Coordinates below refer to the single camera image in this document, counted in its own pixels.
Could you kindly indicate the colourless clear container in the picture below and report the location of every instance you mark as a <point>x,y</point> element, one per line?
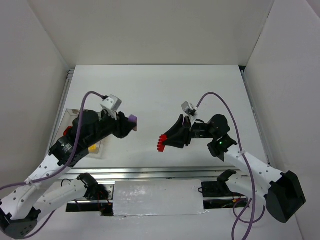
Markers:
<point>67,120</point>

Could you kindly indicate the purple cupcake print brick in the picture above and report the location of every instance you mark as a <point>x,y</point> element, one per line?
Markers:
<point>133,119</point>

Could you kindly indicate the red lego brick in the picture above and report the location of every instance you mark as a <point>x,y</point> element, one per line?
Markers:
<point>68,130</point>

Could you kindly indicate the white foam cover panel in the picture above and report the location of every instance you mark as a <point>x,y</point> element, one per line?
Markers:
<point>157,198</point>

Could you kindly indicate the yellow lego brick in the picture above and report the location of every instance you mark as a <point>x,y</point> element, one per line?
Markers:
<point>93,149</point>

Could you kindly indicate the red brick with cupcake print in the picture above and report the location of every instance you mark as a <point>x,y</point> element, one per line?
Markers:
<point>160,143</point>

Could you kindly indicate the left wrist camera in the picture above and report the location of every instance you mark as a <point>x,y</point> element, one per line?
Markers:
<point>111,105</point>

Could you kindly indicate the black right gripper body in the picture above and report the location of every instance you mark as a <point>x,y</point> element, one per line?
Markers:
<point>187,133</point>

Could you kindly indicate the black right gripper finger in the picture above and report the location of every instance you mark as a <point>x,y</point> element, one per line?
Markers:
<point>177,140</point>
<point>181,123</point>

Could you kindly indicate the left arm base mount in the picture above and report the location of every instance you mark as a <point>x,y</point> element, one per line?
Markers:
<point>96,198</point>

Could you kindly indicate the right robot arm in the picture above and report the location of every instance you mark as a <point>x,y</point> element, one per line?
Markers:
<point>280,192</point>

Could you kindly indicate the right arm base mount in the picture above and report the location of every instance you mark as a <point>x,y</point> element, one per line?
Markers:
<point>216,194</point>

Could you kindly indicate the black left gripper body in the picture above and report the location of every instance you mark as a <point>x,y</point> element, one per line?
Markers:
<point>116,125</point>

